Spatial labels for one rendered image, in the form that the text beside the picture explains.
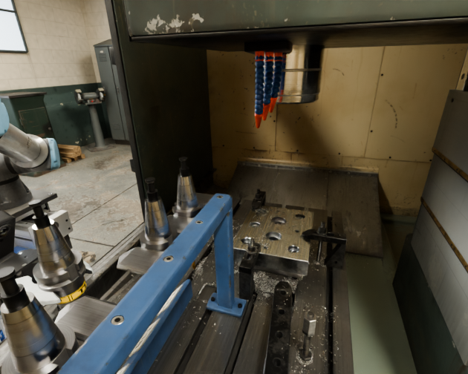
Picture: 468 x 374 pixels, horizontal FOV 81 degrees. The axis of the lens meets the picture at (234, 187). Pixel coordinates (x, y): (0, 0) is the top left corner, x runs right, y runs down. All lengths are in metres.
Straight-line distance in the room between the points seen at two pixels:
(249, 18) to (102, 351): 0.42
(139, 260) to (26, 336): 0.18
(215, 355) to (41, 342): 0.44
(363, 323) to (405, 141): 1.05
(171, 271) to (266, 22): 0.36
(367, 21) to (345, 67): 1.33
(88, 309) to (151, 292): 0.08
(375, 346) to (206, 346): 0.63
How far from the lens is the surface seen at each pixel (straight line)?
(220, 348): 0.72
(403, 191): 1.94
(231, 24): 0.42
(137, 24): 0.49
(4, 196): 1.24
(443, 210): 0.93
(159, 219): 0.46
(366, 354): 1.13
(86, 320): 0.40
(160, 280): 0.40
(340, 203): 1.68
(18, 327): 0.34
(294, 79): 0.65
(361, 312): 1.24
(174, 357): 0.72
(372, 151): 1.82
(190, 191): 0.54
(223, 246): 0.65
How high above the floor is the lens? 1.49
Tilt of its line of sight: 24 degrees down
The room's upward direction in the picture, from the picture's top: 1 degrees counter-clockwise
